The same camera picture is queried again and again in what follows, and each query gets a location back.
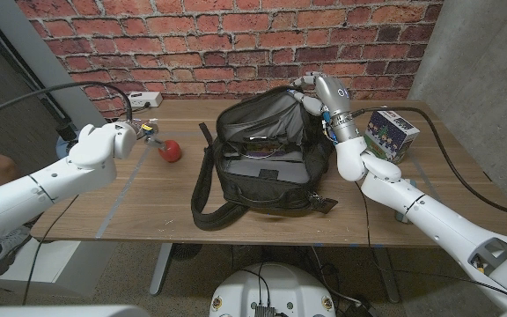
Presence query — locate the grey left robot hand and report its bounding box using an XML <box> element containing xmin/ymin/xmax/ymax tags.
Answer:
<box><xmin>140</xmin><ymin>122</ymin><xmax>168</xmax><ymax>151</ymax></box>

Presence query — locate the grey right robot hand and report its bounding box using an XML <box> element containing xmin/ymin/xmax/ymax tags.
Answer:
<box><xmin>290</xmin><ymin>71</ymin><xmax>353</xmax><ymax>121</ymax></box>

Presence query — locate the black backpack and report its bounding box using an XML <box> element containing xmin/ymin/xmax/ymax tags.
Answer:
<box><xmin>190</xmin><ymin>85</ymin><xmax>340</xmax><ymax>232</ymax></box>

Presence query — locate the printed cardboard package box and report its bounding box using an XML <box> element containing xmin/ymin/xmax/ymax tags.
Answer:
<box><xmin>363</xmin><ymin>109</ymin><xmax>421</xmax><ymax>166</ymax></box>

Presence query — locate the white power strip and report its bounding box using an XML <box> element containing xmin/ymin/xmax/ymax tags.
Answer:
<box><xmin>126</xmin><ymin>91</ymin><xmax>164</xmax><ymax>109</ymax></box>

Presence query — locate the grey tape strip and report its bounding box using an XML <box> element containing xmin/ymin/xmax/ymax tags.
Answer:
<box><xmin>95</xmin><ymin>144</ymin><xmax>153</xmax><ymax>240</ymax></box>

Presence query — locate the black cup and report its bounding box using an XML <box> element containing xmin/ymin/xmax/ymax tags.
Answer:
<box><xmin>56</xmin><ymin>122</ymin><xmax>77</xmax><ymax>143</ymax></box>

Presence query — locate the colourful printed packet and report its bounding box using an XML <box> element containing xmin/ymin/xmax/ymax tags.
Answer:
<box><xmin>242</xmin><ymin>147</ymin><xmax>288</xmax><ymax>160</ymax></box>

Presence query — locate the light blue round stool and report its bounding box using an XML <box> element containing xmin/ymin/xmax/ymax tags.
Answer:
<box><xmin>55</xmin><ymin>134</ymin><xmax>78</xmax><ymax>160</ymax></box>

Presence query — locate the black round fan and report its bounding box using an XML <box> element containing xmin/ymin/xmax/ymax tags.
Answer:
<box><xmin>170</xmin><ymin>243</ymin><xmax>204</xmax><ymax>262</ymax></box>

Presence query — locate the grey table leg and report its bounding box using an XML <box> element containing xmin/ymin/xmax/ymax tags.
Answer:
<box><xmin>149</xmin><ymin>242</ymin><xmax>173</xmax><ymax>297</ymax></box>
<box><xmin>372</xmin><ymin>247</ymin><xmax>402</xmax><ymax>305</ymax></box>

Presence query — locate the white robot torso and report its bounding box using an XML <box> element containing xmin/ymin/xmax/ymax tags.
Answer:
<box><xmin>209</xmin><ymin>262</ymin><xmax>337</xmax><ymax>317</ymax></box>

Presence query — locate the black power adapter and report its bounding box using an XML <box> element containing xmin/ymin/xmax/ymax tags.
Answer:
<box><xmin>344</xmin><ymin>302</ymin><xmax>380</xmax><ymax>317</ymax></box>

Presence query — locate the black power strip cord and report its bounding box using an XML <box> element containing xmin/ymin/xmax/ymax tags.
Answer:
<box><xmin>121</xmin><ymin>101</ymin><xmax>152</xmax><ymax>116</ymax></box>

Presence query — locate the brick wall print backdrop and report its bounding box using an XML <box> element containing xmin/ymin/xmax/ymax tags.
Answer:
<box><xmin>15</xmin><ymin>0</ymin><xmax>444</xmax><ymax>119</ymax></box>

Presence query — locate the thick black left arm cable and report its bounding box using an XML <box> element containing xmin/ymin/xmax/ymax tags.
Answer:
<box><xmin>0</xmin><ymin>80</ymin><xmax>134</xmax><ymax>125</ymax></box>

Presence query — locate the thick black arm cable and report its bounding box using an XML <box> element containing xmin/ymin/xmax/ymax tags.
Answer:
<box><xmin>350</xmin><ymin>106</ymin><xmax>507</xmax><ymax>224</ymax></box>
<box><xmin>0</xmin><ymin>80</ymin><xmax>134</xmax><ymax>125</ymax></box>

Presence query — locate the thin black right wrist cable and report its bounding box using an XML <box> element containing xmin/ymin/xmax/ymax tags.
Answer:
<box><xmin>353</xmin><ymin>181</ymin><xmax>374</xmax><ymax>265</ymax></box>

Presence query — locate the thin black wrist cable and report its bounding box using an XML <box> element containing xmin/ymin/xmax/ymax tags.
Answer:
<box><xmin>353</xmin><ymin>181</ymin><xmax>374</xmax><ymax>265</ymax></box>
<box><xmin>20</xmin><ymin>195</ymin><xmax>81</xmax><ymax>306</ymax></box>

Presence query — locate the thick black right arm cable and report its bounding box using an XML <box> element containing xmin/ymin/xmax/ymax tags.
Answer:
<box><xmin>350</xmin><ymin>106</ymin><xmax>507</xmax><ymax>224</ymax></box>

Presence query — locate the thin black left wrist cable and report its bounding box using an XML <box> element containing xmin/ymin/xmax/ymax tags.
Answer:
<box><xmin>20</xmin><ymin>195</ymin><xmax>81</xmax><ymax>306</ymax></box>

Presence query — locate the white floor cable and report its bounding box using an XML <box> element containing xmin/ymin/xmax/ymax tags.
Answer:
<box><xmin>309</xmin><ymin>246</ymin><xmax>363</xmax><ymax>307</ymax></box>

